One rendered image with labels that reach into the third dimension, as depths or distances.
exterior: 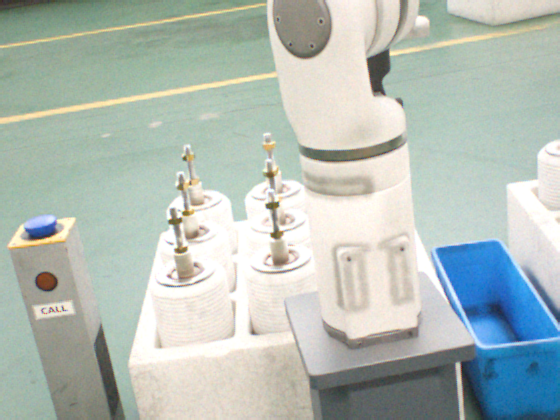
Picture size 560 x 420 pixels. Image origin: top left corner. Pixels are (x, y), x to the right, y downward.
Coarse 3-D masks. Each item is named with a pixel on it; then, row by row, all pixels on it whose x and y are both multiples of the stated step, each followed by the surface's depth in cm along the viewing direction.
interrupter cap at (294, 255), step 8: (264, 248) 107; (288, 248) 106; (296, 248) 106; (304, 248) 105; (256, 256) 105; (264, 256) 105; (296, 256) 104; (304, 256) 104; (256, 264) 103; (264, 264) 103; (272, 264) 103; (280, 264) 103; (288, 264) 102; (296, 264) 102; (304, 264) 102; (264, 272) 101; (272, 272) 101; (280, 272) 101
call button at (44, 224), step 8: (40, 216) 107; (48, 216) 107; (24, 224) 106; (32, 224) 105; (40, 224) 105; (48, 224) 105; (56, 224) 106; (32, 232) 105; (40, 232) 105; (48, 232) 106
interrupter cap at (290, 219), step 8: (256, 216) 117; (264, 216) 117; (288, 216) 116; (296, 216) 115; (304, 216) 115; (256, 224) 115; (264, 224) 115; (288, 224) 113; (296, 224) 113; (264, 232) 112
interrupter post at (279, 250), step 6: (270, 240) 103; (276, 240) 102; (282, 240) 102; (270, 246) 103; (276, 246) 102; (282, 246) 103; (276, 252) 103; (282, 252) 103; (288, 252) 104; (276, 258) 103; (282, 258) 103; (288, 258) 104
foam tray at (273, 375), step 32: (160, 256) 128; (160, 352) 102; (192, 352) 101; (224, 352) 101; (256, 352) 100; (288, 352) 100; (160, 384) 102; (192, 384) 102; (224, 384) 102; (256, 384) 102; (288, 384) 102; (160, 416) 103; (192, 416) 104; (224, 416) 104; (256, 416) 104; (288, 416) 104
